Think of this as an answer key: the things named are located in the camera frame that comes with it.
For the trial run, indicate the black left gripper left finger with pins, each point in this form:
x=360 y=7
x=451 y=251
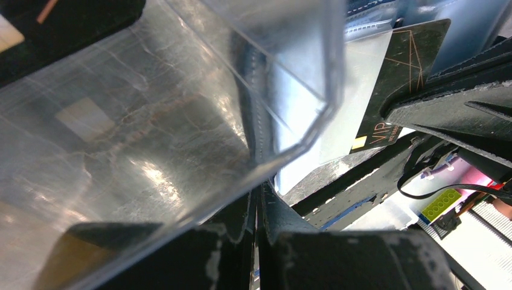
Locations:
x=217 y=254

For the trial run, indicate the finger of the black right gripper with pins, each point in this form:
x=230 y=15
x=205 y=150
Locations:
x=468 y=105

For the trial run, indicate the clear acrylic card box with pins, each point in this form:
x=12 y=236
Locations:
x=118 y=111

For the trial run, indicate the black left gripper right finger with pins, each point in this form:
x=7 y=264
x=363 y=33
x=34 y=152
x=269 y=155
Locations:
x=296 y=255

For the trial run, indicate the blue leather card holder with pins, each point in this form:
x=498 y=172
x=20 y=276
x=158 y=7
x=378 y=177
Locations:
x=312 y=66

